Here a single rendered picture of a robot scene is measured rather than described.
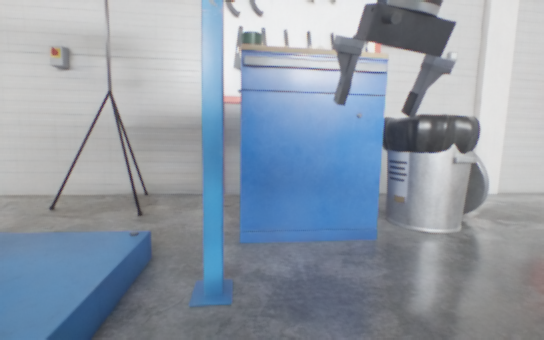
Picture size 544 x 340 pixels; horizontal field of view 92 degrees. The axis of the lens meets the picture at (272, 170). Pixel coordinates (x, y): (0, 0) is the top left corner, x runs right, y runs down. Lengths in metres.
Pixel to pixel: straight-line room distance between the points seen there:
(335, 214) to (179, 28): 2.03
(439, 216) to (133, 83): 2.48
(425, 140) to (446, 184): 0.27
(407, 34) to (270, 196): 0.99
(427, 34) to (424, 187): 1.30
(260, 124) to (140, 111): 1.53
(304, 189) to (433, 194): 0.76
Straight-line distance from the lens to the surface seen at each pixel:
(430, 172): 1.71
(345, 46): 0.46
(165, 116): 2.55
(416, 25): 0.49
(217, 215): 0.85
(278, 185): 1.30
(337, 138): 1.35
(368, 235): 1.51
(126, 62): 2.71
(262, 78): 1.30
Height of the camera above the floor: 0.51
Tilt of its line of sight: 7 degrees down
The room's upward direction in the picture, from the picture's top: 1 degrees clockwise
